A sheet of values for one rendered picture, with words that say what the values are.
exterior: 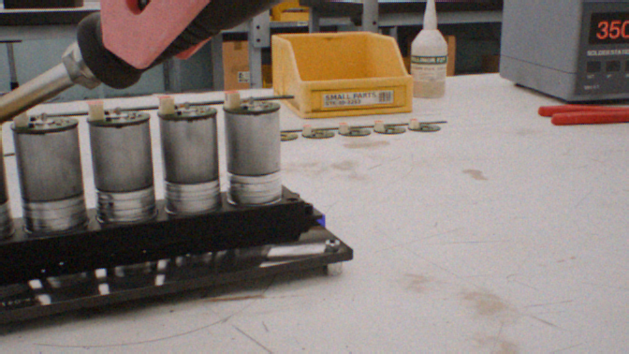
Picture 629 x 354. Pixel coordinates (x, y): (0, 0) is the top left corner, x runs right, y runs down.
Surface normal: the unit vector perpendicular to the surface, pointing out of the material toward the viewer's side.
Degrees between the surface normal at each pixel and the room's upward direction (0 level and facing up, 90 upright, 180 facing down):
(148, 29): 98
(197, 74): 90
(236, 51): 91
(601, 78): 90
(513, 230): 0
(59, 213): 90
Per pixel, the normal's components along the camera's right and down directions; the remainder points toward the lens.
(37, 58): 0.36, 0.26
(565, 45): -0.99, 0.05
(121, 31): -0.44, 0.39
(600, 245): -0.01, -0.96
